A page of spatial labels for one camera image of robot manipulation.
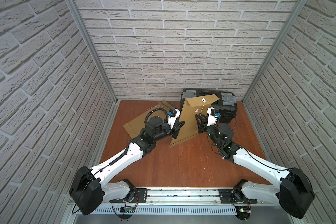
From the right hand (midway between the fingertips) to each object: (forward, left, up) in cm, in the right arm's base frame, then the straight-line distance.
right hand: (198, 115), depth 75 cm
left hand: (-5, +7, +2) cm, 9 cm away
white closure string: (-2, 0, +2) cm, 3 cm away
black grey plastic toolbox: (+16, -24, -10) cm, 31 cm away
